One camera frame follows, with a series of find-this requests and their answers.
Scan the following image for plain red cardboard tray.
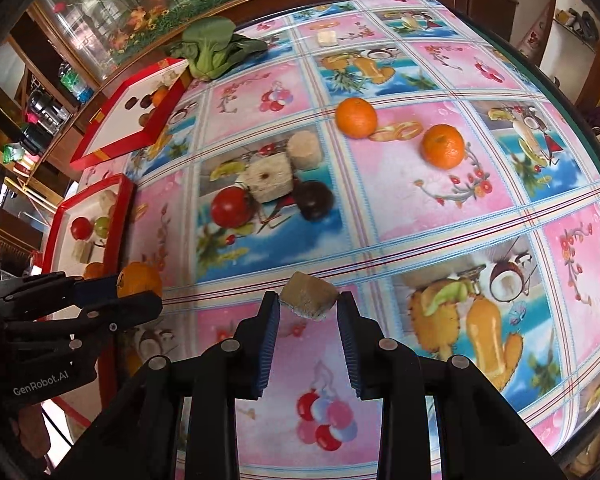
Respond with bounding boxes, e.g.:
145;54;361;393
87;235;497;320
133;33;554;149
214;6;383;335
40;172;139;428

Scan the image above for dark purple plum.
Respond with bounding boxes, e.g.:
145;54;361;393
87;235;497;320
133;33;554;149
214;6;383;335
292;180;336;222

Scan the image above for large corn cob piece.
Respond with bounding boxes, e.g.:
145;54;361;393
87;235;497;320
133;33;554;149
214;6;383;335
242;155;297;204

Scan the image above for red tray with orange tape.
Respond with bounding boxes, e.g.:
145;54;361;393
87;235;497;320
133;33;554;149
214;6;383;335
70;57;191;172

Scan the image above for person's left hand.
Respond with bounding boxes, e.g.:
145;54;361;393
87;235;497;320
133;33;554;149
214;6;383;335
12;402;51;458

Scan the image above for wooden wall shelf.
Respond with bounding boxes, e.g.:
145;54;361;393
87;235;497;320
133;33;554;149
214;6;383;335
540;0;600;111

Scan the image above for clear water bottle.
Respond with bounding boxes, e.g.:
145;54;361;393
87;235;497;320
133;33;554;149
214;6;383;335
57;62;93;106

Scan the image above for large orange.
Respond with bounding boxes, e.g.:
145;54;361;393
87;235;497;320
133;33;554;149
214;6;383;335
116;261;164;300

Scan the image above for dark item on shelf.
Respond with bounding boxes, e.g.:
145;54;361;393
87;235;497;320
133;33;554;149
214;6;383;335
565;7;598;36

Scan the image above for wooden side cabinet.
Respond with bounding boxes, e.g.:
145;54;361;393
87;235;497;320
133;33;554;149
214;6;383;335
430;0;521;31

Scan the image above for printed pink blue tablecloth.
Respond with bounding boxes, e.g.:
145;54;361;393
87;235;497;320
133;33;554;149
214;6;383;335
80;0;600;480

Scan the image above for red tomato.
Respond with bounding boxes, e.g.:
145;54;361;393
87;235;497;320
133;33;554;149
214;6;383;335
70;216;94;241
211;186;256;228

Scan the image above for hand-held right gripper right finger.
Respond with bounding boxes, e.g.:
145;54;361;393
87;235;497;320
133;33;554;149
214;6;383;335
336;290;567;480

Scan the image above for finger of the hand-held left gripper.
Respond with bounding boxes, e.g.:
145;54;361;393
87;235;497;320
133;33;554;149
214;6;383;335
2;291;164;343
0;271;122;318

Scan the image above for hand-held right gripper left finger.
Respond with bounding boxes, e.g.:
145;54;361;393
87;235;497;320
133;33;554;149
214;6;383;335
72;290;281;480

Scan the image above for green bok choy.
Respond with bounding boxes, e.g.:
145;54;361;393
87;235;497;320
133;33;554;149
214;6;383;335
164;16;270;82

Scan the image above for thin black cable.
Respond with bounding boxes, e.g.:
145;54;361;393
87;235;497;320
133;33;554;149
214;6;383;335
40;400;76;446

